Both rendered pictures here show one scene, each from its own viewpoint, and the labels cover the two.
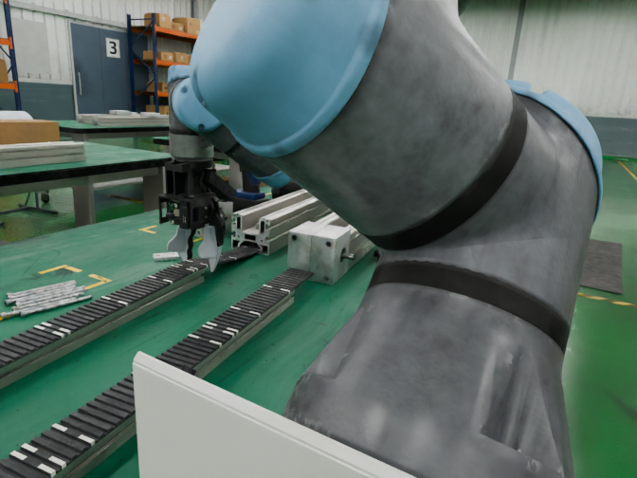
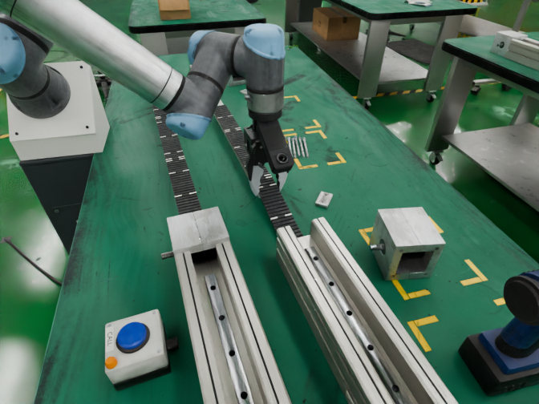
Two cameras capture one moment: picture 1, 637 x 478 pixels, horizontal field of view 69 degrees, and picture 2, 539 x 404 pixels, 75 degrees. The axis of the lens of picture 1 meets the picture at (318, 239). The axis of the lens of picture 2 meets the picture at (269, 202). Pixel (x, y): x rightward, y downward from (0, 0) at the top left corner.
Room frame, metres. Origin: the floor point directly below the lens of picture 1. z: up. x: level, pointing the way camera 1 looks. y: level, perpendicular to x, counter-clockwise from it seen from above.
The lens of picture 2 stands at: (1.33, -0.22, 1.32)
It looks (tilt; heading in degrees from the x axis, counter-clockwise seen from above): 39 degrees down; 138
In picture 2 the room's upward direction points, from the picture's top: straight up
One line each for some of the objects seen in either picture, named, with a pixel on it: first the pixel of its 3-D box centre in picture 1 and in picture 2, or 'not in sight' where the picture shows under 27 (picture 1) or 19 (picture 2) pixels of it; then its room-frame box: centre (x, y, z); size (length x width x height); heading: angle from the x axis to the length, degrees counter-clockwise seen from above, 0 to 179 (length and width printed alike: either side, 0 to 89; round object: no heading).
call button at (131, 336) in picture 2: not in sight; (132, 336); (1.00, -0.19, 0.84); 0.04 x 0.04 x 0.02
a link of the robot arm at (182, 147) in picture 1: (193, 147); (263, 98); (0.82, 0.23, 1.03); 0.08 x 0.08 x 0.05
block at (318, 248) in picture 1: (324, 252); (194, 246); (0.89, -0.01, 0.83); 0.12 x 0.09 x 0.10; 68
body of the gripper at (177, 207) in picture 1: (190, 193); (264, 132); (0.82, 0.23, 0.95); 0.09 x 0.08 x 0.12; 158
